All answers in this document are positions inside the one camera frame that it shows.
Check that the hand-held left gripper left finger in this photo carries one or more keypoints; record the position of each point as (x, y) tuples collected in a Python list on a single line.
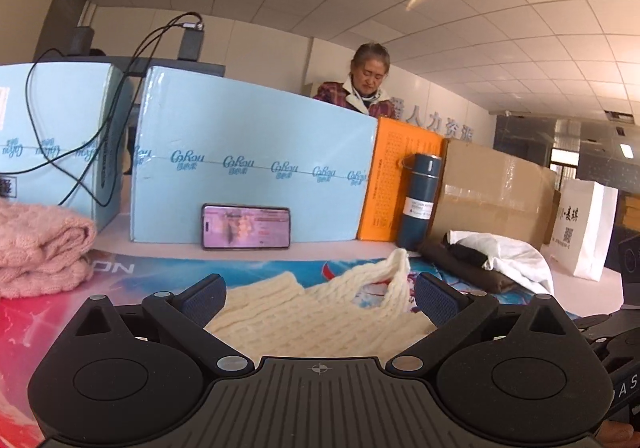
[(202, 303)]

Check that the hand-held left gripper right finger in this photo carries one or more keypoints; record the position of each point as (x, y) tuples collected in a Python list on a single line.
[(436, 303)]

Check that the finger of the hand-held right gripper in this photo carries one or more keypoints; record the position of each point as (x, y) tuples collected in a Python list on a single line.
[(592, 328)]

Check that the cream knit sweater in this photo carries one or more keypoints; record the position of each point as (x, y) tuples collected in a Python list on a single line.
[(310, 323)]

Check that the dark brown cloth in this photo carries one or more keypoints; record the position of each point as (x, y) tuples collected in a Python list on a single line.
[(465, 273)]

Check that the black cloth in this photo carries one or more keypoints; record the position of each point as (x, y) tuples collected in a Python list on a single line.
[(467, 253)]

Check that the black case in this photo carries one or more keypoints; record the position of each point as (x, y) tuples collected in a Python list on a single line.
[(627, 250)]

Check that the smartphone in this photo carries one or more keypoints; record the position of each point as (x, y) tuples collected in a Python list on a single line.
[(245, 227)]

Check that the white cloth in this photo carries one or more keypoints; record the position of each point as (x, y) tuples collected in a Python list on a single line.
[(520, 258)]

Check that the white paper bag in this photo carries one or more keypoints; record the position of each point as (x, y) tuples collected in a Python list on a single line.
[(585, 228)]

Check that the dark teal thermos bottle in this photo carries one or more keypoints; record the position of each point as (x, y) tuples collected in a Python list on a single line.
[(417, 198)]

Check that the brown cardboard box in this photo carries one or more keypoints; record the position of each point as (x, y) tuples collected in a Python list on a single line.
[(490, 193)]

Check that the yellow box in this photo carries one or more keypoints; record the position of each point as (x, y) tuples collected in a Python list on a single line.
[(632, 208)]

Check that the orange box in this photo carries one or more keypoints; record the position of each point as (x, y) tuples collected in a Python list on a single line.
[(385, 178)]

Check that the pink knit sweater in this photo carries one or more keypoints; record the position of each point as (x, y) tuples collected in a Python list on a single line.
[(40, 238)]

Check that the large light blue carton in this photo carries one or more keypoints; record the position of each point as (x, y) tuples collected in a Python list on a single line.
[(250, 128)]

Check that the ceiling air vent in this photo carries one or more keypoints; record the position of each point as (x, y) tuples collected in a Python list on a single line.
[(620, 117)]

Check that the black charger block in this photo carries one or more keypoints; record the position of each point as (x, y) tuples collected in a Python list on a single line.
[(192, 44)]

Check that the grey device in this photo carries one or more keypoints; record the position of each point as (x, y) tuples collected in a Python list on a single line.
[(80, 40)]

